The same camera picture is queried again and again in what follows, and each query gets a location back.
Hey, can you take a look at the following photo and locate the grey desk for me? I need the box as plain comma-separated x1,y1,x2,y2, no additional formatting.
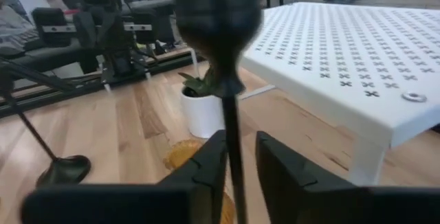
0,0,177,76

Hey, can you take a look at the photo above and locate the black slanted rod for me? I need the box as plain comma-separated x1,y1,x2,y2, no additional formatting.
0,58,77,91

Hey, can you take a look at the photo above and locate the white perforated shelf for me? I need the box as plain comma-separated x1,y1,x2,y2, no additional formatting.
239,1,440,187

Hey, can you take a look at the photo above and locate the medium black candlestick holder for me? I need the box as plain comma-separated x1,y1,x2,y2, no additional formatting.
0,69,92,188

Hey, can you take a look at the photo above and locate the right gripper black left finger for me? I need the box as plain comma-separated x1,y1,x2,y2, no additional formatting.
20,129,228,224

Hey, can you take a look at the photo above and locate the amber glass candle holder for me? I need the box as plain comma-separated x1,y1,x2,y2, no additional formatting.
162,138,237,224

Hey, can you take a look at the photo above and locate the tall black candlestick holder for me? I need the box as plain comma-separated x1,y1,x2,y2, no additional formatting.
170,0,263,224

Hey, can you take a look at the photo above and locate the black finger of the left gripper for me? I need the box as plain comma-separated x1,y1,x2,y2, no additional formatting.
132,10,160,45
31,7,75,48

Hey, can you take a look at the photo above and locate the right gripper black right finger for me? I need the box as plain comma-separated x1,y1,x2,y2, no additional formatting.
255,131,440,224

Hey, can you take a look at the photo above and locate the green plant in white pot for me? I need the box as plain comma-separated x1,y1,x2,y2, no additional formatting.
177,64,247,139

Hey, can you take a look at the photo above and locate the black aluminium frame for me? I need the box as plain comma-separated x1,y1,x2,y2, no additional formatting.
0,50,207,119

